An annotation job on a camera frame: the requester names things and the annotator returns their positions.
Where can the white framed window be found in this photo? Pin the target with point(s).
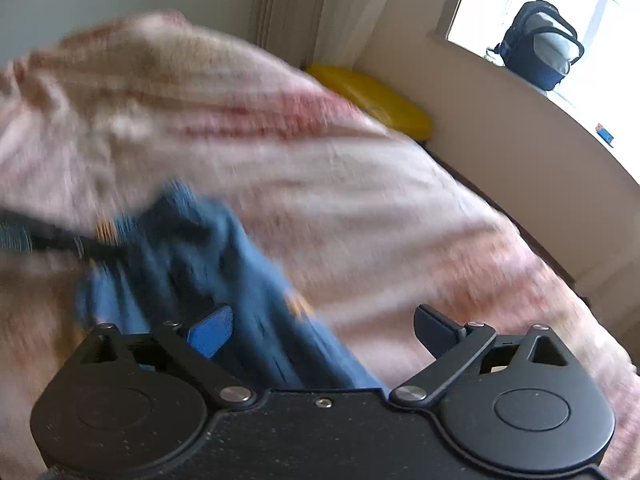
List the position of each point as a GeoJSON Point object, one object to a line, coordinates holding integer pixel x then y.
{"type": "Point", "coordinates": [600, 20]}

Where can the blue printed pants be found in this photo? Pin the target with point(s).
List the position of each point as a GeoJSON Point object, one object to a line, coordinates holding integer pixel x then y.
{"type": "Point", "coordinates": [210, 260]}

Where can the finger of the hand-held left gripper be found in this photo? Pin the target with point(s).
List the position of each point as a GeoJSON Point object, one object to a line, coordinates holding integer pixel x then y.
{"type": "Point", "coordinates": [50, 240]}

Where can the wide beige curtain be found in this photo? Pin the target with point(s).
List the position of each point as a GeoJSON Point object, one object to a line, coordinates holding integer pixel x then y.
{"type": "Point", "coordinates": [300, 10]}

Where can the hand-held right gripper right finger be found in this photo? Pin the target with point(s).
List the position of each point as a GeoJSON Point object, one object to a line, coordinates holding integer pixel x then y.
{"type": "Point", "coordinates": [434, 327]}

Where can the pink floral blanket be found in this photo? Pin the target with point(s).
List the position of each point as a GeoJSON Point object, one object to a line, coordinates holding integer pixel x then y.
{"type": "Point", "coordinates": [350, 185]}

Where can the dark blue backpack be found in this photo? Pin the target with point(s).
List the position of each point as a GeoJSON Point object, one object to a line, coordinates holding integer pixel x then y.
{"type": "Point", "coordinates": [542, 47]}

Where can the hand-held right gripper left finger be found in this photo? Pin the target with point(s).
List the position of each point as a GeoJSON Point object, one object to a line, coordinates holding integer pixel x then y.
{"type": "Point", "coordinates": [212, 331]}

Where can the yellow cushion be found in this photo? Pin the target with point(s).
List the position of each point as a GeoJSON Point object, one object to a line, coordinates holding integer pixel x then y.
{"type": "Point", "coordinates": [380, 102]}

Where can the small blue box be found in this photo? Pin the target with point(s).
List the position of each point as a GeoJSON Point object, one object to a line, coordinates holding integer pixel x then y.
{"type": "Point", "coordinates": [606, 134]}

